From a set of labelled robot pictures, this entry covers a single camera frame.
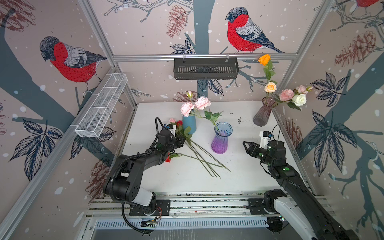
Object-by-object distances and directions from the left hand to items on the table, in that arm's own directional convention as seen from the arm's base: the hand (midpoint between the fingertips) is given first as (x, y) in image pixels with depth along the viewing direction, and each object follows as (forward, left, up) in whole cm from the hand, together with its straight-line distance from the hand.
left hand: (186, 138), depth 89 cm
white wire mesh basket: (-2, +44, +21) cm, 49 cm away
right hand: (-8, -33, +5) cm, 35 cm away
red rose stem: (-10, +11, -9) cm, 17 cm away
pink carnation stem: (+13, -57, +23) cm, 63 cm away
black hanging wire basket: (+45, -14, +19) cm, 51 cm away
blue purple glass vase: (+1, -22, +6) cm, 23 cm away
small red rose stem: (+7, +1, -3) cm, 8 cm away
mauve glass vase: (+18, -53, -2) cm, 56 cm away
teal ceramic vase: (+9, -2, +6) cm, 11 cm away
